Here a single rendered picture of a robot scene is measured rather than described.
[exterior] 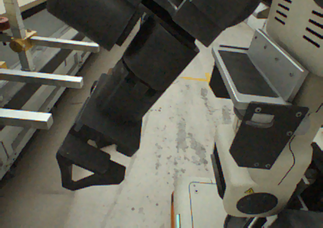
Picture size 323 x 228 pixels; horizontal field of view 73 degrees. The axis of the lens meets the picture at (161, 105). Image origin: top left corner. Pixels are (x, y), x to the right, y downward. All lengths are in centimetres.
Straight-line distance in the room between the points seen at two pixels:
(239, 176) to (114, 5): 50
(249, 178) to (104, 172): 43
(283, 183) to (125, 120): 46
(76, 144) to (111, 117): 4
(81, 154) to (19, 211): 130
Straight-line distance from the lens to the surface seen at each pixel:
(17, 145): 159
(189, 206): 112
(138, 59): 20
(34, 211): 148
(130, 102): 21
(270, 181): 59
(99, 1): 18
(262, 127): 41
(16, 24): 107
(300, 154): 57
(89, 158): 21
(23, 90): 106
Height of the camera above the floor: 123
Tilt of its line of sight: 36 degrees down
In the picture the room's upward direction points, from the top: 9 degrees clockwise
